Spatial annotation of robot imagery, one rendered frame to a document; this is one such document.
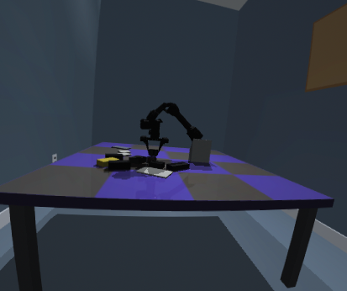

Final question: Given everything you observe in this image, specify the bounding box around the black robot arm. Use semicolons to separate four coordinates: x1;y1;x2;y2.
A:
140;103;203;141

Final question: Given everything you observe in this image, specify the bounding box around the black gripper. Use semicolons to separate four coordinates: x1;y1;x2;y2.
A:
140;129;169;152

